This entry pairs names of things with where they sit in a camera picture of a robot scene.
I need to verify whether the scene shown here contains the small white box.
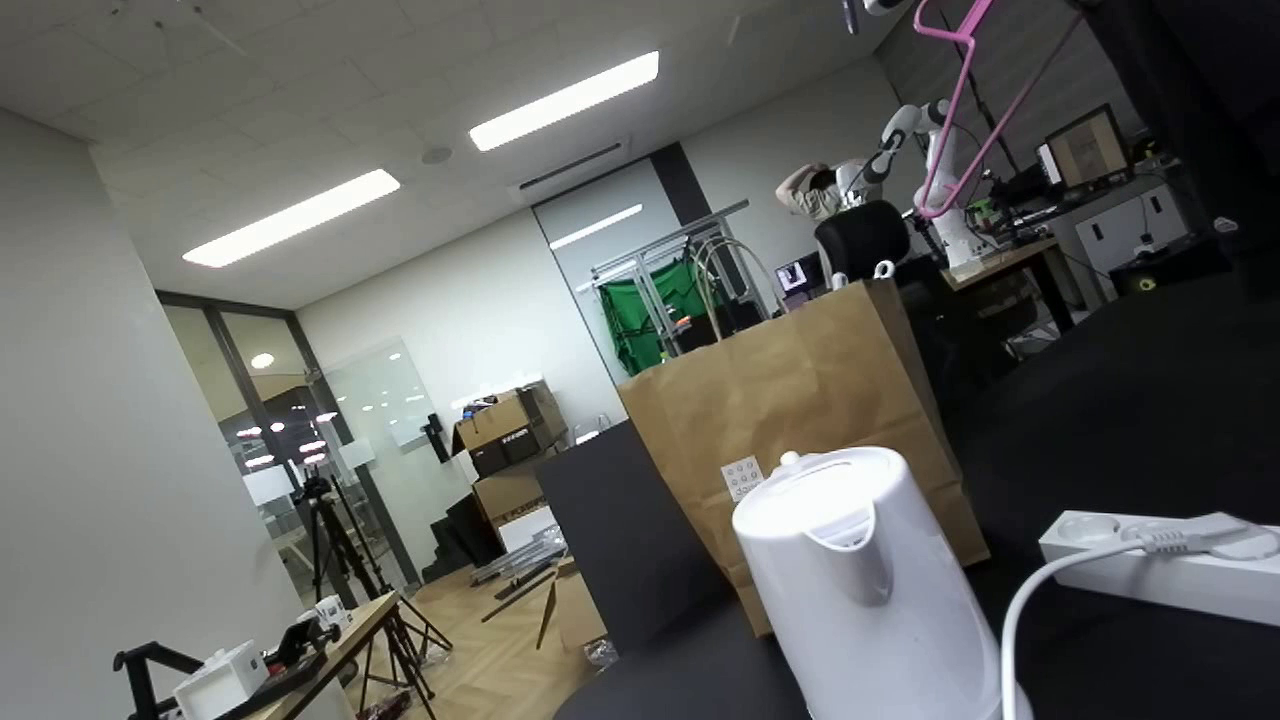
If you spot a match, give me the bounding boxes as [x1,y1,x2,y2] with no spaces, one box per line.
[170,641,271,720]

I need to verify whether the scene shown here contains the white power cable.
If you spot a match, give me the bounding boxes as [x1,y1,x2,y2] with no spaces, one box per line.
[994,523,1280,720]

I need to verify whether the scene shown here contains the low cardboard box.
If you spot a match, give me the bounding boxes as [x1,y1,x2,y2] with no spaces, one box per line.
[473,455,551,528]

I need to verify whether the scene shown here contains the white electric kettle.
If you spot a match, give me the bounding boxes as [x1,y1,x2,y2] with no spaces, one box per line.
[729,443,1021,720]

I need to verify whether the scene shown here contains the black camera tripod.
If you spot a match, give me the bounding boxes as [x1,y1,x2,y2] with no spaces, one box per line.
[287,469,461,661]

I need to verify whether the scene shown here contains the green hanging cloth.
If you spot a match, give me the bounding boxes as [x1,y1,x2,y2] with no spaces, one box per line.
[593,256,712,381]

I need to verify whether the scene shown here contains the wooden desk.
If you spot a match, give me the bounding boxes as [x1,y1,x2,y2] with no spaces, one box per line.
[935,232,1075,330]

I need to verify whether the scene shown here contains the stacked cardboard boxes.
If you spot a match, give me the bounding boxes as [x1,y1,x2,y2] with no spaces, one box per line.
[453,378,574,483]

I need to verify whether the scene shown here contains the wooden work table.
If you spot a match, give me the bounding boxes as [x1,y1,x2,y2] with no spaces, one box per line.
[245,592,445,720]

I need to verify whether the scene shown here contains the black metal stand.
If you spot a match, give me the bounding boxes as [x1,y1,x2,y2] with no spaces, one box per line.
[107,641,208,720]

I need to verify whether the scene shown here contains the metal clothes rack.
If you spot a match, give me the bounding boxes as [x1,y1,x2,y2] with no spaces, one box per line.
[572,197,783,381]

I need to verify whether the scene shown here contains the grey box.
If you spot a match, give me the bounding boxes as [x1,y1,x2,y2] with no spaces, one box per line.
[536,420,744,664]

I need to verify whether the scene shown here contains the black office chair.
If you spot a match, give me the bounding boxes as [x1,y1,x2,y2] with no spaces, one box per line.
[811,197,921,291]

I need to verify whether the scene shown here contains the white power strip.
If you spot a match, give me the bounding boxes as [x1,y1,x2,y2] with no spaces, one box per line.
[1037,509,1280,631]

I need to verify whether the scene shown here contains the white cabinet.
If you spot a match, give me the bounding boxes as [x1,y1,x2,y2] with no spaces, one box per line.
[1070,175,1193,280]

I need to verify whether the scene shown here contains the rectangular ceiling light panel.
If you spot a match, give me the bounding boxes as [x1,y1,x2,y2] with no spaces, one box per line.
[465,48,664,156]
[178,163,405,274]

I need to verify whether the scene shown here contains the computer monitor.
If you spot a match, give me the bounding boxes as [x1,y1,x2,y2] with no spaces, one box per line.
[1033,99,1130,192]

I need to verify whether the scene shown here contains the dark hanging coat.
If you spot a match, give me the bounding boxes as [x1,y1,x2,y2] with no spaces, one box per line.
[1065,0,1280,307]

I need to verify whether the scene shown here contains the small dark screen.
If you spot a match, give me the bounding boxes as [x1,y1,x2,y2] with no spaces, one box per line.
[773,249,839,307]

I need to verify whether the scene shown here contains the brown paper bag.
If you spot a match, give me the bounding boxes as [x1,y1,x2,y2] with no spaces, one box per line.
[617,276,994,641]

